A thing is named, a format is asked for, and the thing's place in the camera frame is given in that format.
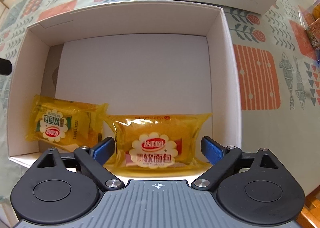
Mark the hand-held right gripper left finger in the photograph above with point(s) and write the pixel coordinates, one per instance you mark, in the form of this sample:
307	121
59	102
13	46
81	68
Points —
103	150

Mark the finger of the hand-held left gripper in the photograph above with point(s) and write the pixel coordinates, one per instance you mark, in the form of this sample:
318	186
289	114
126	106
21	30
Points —
5	67

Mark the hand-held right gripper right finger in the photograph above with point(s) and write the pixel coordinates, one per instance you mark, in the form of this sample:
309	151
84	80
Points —
212	151

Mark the yellow bread packet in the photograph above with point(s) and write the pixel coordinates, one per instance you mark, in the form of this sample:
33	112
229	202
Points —
155	143
62	123

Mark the white cardboard box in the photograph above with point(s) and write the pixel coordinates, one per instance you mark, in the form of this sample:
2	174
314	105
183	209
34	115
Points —
135	73

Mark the orange wooden chair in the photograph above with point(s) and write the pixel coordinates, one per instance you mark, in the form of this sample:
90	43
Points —
311	213

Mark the blue clip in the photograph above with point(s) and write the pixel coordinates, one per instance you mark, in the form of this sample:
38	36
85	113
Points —
318	57

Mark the red-brown drink carton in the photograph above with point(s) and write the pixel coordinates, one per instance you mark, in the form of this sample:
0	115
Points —
313	33

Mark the orange fruit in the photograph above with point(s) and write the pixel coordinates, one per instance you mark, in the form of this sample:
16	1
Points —
316	11

